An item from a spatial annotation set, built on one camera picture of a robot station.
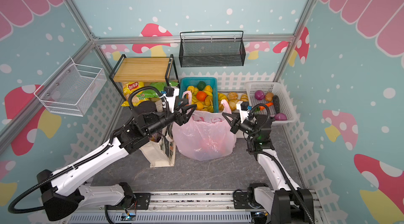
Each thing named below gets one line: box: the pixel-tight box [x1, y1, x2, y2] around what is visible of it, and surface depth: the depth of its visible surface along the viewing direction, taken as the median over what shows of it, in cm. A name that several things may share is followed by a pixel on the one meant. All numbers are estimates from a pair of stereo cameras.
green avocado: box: [197, 80, 207, 91], surface depth 118 cm
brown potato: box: [265, 92, 275, 103], surface depth 114 cm
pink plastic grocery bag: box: [172, 90, 237, 161], surface depth 80 cm
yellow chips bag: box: [120, 81, 151, 107], surface depth 91 cm
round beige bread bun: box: [227, 91, 239, 100], surface depth 115 cm
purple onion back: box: [254, 89, 265, 101], surface depth 114 cm
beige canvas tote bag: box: [139, 123, 176, 168], surface depth 84 cm
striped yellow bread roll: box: [217, 92, 227, 102], surface depth 114 cm
